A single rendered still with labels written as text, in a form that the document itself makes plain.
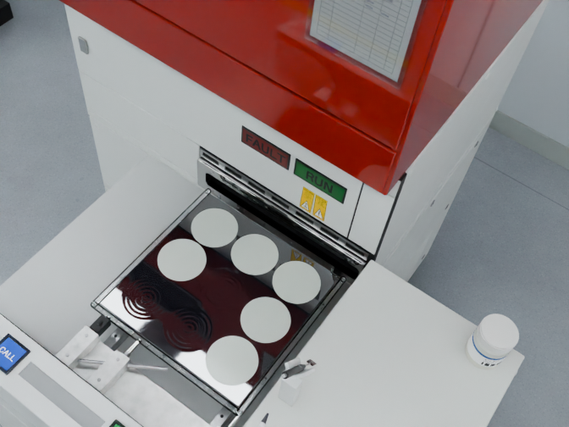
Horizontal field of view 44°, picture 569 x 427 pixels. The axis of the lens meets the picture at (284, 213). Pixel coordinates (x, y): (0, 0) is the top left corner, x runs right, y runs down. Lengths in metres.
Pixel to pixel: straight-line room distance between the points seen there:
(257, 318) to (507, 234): 1.57
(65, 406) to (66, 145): 1.71
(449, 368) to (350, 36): 0.66
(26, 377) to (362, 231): 0.67
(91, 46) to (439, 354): 0.97
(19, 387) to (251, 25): 0.73
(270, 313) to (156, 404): 0.28
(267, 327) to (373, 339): 0.21
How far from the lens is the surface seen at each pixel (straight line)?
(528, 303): 2.67
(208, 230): 1.51
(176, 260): 1.48
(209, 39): 1.23
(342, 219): 1.40
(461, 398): 1.35
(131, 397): 1.38
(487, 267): 2.69
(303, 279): 1.46
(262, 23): 1.12
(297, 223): 1.48
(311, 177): 1.36
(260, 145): 1.40
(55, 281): 1.58
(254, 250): 1.49
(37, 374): 1.34
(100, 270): 1.57
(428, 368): 1.35
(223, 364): 1.37
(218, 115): 1.43
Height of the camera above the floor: 2.17
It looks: 55 degrees down
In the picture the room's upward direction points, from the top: 8 degrees clockwise
